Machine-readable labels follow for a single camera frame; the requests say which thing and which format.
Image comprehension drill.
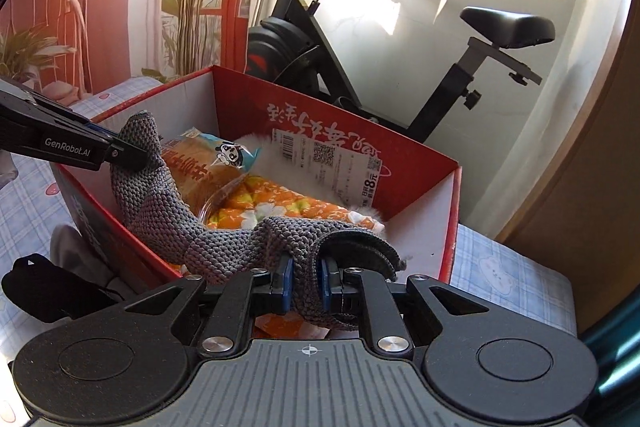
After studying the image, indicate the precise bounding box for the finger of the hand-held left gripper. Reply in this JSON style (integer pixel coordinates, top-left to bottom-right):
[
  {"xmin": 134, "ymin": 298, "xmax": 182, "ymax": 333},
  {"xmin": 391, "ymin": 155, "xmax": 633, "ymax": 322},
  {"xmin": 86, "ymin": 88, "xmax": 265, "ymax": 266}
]
[
  {"xmin": 0, "ymin": 78, "xmax": 125, "ymax": 142},
  {"xmin": 106, "ymin": 134, "xmax": 162, "ymax": 172}
]

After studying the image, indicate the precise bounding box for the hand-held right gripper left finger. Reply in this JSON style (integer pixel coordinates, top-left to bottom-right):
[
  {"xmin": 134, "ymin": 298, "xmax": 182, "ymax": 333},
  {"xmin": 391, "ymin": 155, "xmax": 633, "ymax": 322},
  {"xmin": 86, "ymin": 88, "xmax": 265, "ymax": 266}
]
[{"xmin": 120, "ymin": 254, "xmax": 296, "ymax": 358}]

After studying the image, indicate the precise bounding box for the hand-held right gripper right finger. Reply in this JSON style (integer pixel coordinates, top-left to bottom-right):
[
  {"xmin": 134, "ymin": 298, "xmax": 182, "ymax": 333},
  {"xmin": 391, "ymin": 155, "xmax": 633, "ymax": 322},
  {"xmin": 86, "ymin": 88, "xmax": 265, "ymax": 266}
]
[{"xmin": 315, "ymin": 256, "xmax": 495, "ymax": 356}]

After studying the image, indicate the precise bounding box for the grey knitted sock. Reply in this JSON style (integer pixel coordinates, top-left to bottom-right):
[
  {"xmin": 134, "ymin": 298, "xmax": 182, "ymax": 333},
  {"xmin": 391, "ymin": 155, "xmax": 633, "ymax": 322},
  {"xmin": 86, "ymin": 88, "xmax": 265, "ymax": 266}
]
[{"xmin": 109, "ymin": 109, "xmax": 407, "ymax": 327}]

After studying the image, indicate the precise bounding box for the red cardboard box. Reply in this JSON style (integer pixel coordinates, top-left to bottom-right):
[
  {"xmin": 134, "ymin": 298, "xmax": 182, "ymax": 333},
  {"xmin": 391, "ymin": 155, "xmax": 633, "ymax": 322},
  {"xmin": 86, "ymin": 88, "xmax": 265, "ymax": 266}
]
[{"xmin": 50, "ymin": 64, "xmax": 461, "ymax": 289}]

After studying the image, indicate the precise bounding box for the orange floral cloth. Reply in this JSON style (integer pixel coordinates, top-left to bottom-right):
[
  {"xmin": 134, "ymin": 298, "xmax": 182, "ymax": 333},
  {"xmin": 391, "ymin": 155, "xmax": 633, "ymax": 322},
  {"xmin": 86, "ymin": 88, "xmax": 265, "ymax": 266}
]
[{"xmin": 206, "ymin": 174, "xmax": 387, "ymax": 239}]

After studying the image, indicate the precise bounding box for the packaged bread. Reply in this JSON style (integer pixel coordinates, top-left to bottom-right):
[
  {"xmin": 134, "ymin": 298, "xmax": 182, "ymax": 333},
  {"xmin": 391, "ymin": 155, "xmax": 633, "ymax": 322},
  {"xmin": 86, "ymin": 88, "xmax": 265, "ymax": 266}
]
[{"xmin": 160, "ymin": 127, "xmax": 264, "ymax": 228}]

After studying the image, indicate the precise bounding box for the light grey cloth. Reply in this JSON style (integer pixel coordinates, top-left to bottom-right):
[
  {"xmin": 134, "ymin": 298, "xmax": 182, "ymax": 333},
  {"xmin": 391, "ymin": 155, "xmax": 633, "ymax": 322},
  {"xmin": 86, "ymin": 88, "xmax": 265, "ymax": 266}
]
[{"xmin": 50, "ymin": 224, "xmax": 121, "ymax": 290}]

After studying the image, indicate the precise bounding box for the printed backdrop cloth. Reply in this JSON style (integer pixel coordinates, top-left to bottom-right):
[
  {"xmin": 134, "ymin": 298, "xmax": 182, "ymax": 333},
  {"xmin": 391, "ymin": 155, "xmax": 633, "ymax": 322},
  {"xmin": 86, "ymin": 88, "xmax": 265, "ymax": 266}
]
[{"xmin": 0, "ymin": 0, "xmax": 264, "ymax": 98}]

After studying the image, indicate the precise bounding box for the white fluffy plush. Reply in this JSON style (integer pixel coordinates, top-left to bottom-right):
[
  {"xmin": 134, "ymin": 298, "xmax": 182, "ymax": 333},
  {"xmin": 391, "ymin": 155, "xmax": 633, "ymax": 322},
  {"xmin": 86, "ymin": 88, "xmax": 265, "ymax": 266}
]
[{"xmin": 234, "ymin": 132, "xmax": 281, "ymax": 178}]

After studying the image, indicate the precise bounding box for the black cloth item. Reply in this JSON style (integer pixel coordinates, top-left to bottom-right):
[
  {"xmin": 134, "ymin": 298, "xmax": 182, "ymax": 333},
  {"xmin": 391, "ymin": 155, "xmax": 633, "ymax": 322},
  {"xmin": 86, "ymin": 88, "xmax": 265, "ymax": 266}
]
[{"xmin": 1, "ymin": 252, "xmax": 127, "ymax": 324}]

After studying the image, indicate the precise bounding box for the blue plaid bed sheet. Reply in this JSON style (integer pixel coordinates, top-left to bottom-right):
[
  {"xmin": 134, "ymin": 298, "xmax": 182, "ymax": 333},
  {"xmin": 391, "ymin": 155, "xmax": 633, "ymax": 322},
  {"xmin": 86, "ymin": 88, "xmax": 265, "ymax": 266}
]
[{"xmin": 0, "ymin": 76, "xmax": 577, "ymax": 408}]

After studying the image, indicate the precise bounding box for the black exercise bike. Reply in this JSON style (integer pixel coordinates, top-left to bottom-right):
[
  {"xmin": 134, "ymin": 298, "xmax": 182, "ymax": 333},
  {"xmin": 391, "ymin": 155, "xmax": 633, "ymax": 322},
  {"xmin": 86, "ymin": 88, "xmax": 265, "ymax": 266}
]
[{"xmin": 245, "ymin": 0, "xmax": 558, "ymax": 146}]

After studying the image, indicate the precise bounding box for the wooden board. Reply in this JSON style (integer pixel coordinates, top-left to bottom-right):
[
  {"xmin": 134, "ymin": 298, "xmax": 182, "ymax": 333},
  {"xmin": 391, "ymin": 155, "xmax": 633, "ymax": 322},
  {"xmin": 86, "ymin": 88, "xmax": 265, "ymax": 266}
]
[{"xmin": 495, "ymin": 0, "xmax": 640, "ymax": 344}]

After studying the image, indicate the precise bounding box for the teal pole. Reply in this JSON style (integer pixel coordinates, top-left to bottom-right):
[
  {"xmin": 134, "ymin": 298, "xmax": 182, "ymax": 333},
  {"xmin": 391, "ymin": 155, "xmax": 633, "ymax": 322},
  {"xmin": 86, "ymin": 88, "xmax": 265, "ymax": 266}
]
[{"xmin": 580, "ymin": 292, "xmax": 640, "ymax": 403}]

